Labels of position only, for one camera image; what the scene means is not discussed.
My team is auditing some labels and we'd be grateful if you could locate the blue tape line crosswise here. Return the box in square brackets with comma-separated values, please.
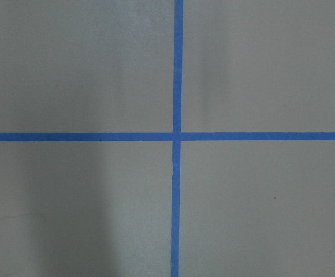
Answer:
[0, 132, 335, 142]

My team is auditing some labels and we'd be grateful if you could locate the blue tape line right lengthwise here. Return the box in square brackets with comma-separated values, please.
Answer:
[170, 0, 184, 276]

